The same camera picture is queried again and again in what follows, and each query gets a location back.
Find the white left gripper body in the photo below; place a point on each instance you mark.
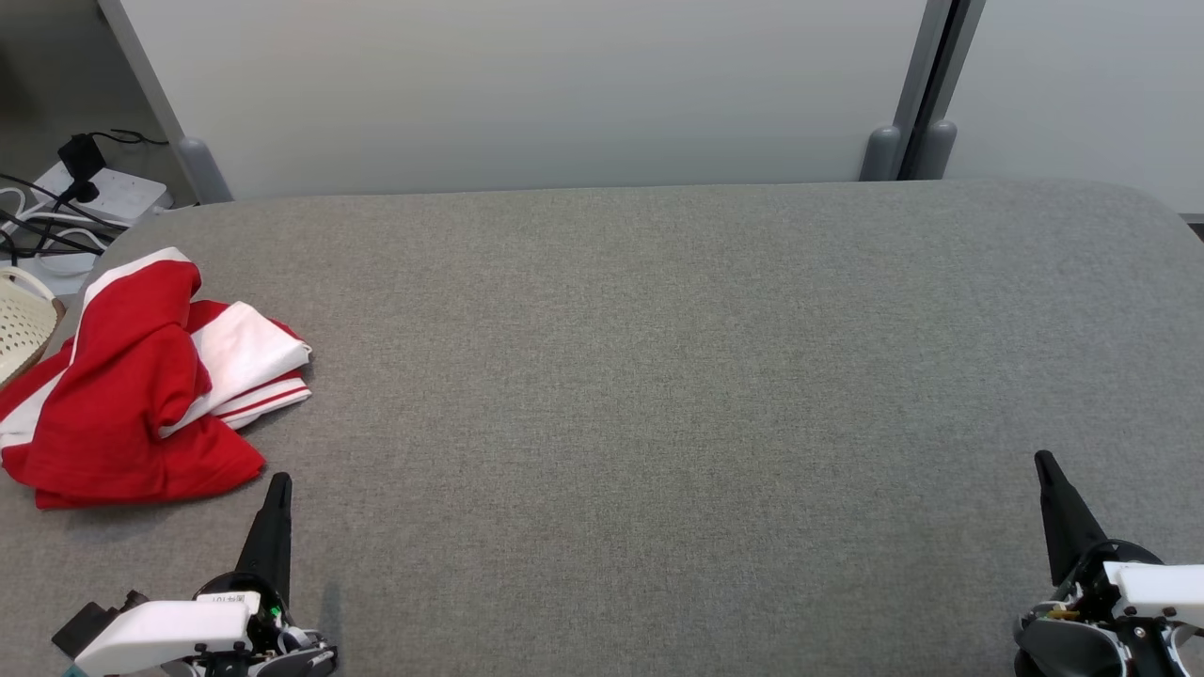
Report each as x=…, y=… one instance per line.
x=160, y=632

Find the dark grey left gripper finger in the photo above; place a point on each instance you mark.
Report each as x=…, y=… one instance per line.
x=273, y=536

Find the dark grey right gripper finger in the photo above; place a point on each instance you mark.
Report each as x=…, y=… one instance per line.
x=1068, y=527

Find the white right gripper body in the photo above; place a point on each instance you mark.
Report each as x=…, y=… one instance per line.
x=1157, y=588

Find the red white basketball jersey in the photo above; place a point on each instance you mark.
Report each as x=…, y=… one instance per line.
x=249, y=357

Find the red white basketball shorts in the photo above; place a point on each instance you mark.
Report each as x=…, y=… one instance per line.
x=132, y=357

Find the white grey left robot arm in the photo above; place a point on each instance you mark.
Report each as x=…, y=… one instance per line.
x=303, y=660

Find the cream perforated laundry basket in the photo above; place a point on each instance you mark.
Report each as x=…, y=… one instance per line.
x=21, y=324

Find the white power strip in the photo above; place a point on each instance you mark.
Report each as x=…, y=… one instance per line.
x=127, y=193

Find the black power adapter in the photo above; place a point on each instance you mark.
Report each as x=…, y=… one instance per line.
x=82, y=155

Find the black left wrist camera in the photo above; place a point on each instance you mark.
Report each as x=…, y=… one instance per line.
x=80, y=628

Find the grey partition post with foot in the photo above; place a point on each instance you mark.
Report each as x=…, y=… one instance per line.
x=889, y=141
x=936, y=146
x=155, y=89

